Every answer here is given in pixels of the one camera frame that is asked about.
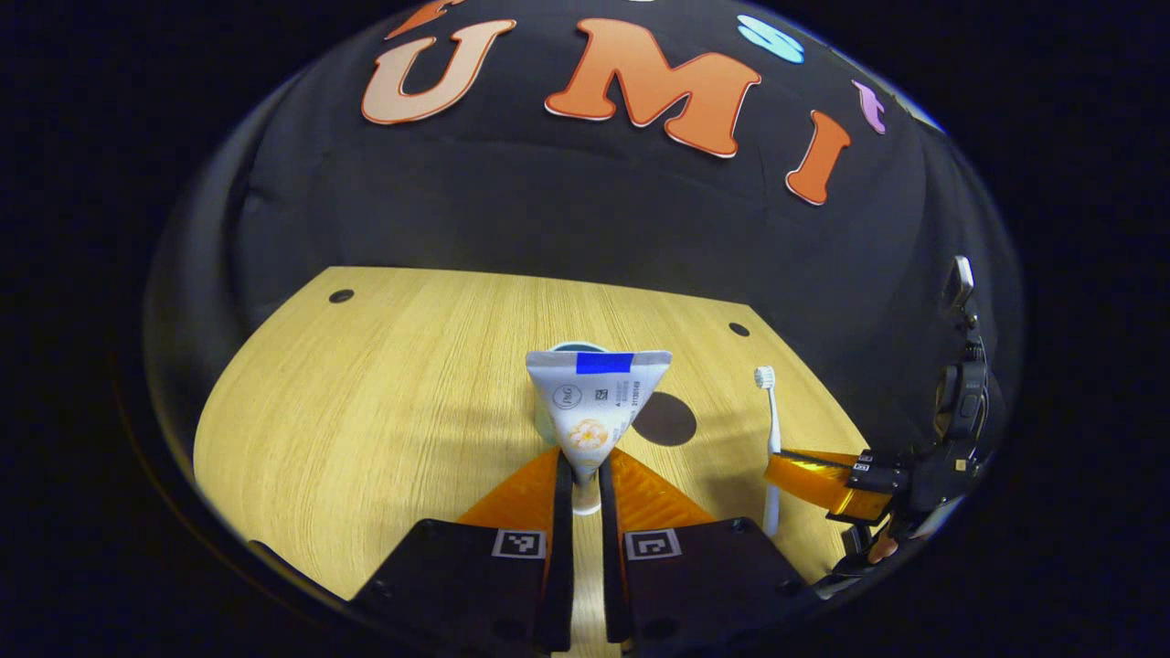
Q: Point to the white toothpaste tube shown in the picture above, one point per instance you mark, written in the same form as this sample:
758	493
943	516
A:
594	411

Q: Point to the dark round coaster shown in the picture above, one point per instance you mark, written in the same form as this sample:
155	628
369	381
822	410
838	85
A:
665	420

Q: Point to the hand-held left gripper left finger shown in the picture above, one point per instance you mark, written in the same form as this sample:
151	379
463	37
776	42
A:
559	567

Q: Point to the white toothbrush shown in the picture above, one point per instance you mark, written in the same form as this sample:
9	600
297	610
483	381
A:
773	420

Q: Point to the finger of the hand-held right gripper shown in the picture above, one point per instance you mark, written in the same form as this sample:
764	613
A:
823	484
823	453

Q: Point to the black backdrop cloth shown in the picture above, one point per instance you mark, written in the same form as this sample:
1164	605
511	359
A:
548	210

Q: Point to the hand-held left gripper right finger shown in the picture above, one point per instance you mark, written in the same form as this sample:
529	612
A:
614	567

